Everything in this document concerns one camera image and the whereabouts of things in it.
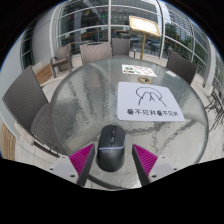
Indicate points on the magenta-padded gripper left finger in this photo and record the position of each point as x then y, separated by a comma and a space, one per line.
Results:
81, 160

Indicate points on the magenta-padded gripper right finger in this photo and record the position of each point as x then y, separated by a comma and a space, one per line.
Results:
146, 161

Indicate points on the black computer mouse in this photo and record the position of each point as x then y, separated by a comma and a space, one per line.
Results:
111, 150

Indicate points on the white printed mouse pad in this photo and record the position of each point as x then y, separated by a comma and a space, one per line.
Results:
148, 108

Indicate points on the wooden slatted bench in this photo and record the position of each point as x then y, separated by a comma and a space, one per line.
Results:
7, 143
44, 73

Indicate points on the grey wicker chair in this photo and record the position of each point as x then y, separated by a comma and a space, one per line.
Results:
181, 66
121, 46
26, 100
96, 52

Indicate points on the dark metal bistro table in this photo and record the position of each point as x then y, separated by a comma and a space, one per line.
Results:
216, 106

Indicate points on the laminated picture menu card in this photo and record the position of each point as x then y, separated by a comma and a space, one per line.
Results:
138, 70

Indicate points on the grey wicker armchair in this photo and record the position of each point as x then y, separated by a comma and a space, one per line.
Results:
62, 55

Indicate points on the gold menu display stand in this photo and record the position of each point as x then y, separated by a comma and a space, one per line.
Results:
144, 26

